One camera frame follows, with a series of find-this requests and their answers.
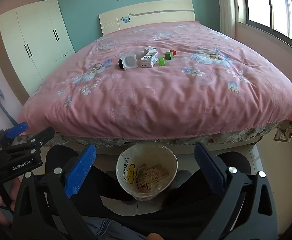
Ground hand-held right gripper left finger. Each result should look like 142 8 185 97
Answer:
12 144 98 240

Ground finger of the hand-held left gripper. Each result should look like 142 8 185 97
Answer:
0 122 28 153
1 127 55 156

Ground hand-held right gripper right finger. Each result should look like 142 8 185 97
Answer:
194 142 279 240

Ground printed paper bowl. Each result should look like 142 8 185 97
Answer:
116 144 178 202

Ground translucent white cup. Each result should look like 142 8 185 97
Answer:
122 53 138 70

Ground white milk carton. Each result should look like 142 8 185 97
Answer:
140 52 159 68

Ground person's dark pants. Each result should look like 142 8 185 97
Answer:
45 145 253 240

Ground printed paper wrapper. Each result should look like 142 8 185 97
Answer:
135 164 169 194

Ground pink floral blanket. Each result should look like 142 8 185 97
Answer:
18 21 292 140

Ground cream wardrobe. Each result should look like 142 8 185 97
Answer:
0 0 76 105

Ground cream curtain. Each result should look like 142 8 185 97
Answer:
216 0 239 39

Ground cream bed headboard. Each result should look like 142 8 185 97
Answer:
98 0 196 37

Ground window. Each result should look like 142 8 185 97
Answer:
232 0 292 55

